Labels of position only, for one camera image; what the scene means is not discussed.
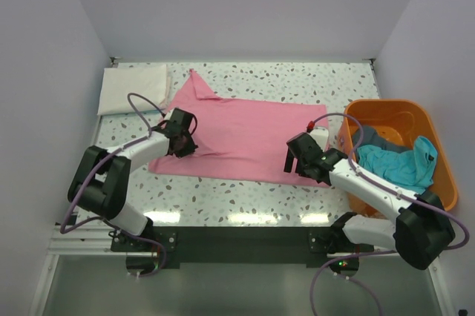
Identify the folded white t shirt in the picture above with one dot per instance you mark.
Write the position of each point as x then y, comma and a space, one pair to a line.
150, 81

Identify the orange plastic basket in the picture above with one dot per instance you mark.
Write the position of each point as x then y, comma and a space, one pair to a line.
401, 121

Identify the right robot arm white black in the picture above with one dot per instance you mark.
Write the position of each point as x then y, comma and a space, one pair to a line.
415, 226

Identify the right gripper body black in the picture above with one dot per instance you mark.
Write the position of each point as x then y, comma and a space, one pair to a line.
300, 168

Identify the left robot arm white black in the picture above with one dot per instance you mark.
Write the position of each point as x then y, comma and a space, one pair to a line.
100, 184

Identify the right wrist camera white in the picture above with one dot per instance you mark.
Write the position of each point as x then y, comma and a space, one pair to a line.
321, 135

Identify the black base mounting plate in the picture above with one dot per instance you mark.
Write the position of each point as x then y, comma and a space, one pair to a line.
308, 246

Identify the pink t shirt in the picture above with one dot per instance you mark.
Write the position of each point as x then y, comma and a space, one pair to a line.
237, 139

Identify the turquoise t shirt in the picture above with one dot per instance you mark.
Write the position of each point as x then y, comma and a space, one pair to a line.
411, 168

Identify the grey t shirt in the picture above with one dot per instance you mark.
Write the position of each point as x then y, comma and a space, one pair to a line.
371, 137

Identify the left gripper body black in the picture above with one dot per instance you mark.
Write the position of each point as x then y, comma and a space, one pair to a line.
188, 145

